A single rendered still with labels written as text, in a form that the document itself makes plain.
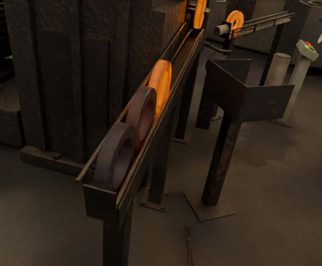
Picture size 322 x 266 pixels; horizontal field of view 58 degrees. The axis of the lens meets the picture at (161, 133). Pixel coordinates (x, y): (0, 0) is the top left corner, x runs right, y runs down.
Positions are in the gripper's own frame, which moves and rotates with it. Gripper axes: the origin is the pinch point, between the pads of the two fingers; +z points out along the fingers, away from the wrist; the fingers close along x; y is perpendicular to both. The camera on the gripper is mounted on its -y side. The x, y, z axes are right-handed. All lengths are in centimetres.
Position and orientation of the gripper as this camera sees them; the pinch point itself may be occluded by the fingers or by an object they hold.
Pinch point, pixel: (318, 40)
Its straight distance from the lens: 231.5
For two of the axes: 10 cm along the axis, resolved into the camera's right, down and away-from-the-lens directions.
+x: 2.5, -5.0, 8.3
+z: -4.4, 7.1, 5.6
